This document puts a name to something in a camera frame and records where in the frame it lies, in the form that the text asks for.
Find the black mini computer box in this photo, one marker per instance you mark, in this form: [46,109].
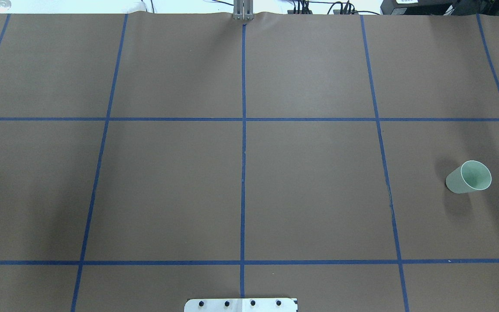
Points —
[440,7]

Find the aluminium frame post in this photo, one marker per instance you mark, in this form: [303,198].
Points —
[243,10]

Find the clear tape roll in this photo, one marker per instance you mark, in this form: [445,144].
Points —
[5,5]

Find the pale green plastic cup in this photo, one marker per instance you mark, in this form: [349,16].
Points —
[471,176]

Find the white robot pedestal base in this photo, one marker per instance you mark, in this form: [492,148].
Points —
[242,305]

